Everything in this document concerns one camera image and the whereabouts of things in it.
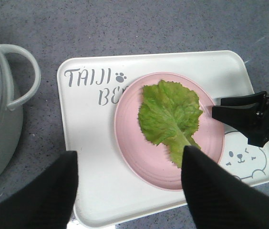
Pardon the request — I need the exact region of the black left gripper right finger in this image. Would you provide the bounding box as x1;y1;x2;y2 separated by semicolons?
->
182;146;269;229

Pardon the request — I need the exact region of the green lettuce leaf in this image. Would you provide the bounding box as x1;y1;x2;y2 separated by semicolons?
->
138;80;203;168

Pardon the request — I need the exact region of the pink round plate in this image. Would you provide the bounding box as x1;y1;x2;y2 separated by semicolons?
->
114;73;224;190

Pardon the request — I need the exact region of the cream bear serving tray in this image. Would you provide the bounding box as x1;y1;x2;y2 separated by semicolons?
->
57;51;269;228

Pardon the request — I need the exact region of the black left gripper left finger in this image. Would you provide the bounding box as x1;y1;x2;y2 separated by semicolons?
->
0;151;78;229

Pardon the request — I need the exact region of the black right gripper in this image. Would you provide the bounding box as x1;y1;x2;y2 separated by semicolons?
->
212;91;269;147

